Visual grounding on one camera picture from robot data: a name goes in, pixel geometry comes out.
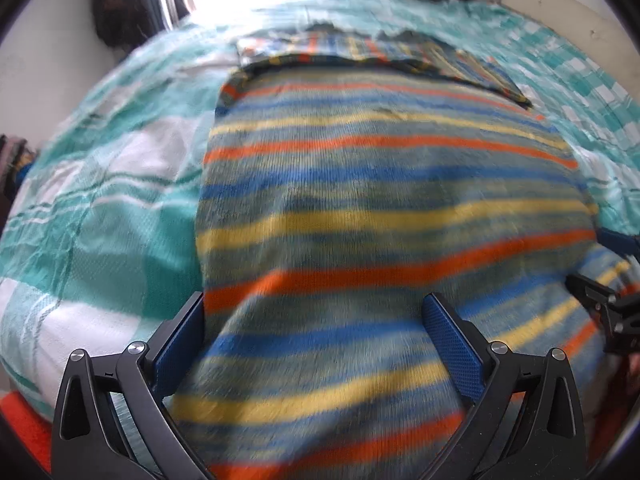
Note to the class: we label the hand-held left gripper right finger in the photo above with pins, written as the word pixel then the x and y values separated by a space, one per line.
pixel 452 345

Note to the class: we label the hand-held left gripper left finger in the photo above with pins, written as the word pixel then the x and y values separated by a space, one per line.
pixel 177 355

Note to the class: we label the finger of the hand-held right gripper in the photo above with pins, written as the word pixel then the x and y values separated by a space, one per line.
pixel 622 241
pixel 612 310

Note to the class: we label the striped knit sweater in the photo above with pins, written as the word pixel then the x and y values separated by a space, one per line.
pixel 375 210

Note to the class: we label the pile of dark clothes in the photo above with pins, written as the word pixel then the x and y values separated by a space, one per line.
pixel 15 165

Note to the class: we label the orange cloth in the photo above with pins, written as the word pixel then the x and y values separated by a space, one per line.
pixel 22 430

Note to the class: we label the teal plaid bed blanket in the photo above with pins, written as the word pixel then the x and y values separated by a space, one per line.
pixel 125 185

